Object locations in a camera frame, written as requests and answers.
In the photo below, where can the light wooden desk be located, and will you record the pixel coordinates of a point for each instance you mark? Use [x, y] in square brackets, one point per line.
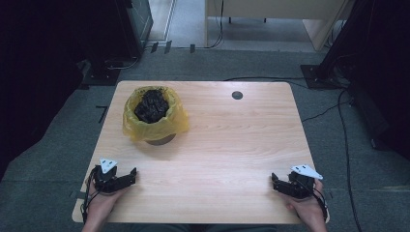
[277, 9]

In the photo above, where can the dark glass-sided cabinet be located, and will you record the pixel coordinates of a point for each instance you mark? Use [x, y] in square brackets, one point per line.
[140, 22]

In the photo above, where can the black curtain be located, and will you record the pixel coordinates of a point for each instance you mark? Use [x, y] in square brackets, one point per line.
[38, 64]
[380, 64]

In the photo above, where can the person's right hand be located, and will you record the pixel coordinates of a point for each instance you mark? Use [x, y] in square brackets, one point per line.
[306, 208]

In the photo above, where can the grey round table grommet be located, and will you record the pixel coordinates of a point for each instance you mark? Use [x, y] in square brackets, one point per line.
[237, 95]

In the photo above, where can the person's left hand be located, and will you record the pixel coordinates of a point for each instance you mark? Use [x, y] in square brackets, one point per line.
[103, 203]

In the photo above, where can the yellow bag-lined bin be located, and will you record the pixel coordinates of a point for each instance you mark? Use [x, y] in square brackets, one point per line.
[154, 130]

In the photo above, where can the dark round trash bin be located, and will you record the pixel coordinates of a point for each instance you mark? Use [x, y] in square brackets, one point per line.
[161, 140]

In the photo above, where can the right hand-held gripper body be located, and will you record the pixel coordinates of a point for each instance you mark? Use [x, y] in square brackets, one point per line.
[301, 185]

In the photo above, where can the black crumpled plastic waste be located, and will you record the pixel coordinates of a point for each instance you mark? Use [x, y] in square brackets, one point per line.
[151, 106]

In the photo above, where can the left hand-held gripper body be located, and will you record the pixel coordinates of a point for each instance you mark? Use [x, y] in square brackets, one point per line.
[104, 177]

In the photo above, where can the black stand base plate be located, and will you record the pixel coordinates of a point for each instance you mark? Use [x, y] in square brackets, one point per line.
[319, 79]
[101, 77]

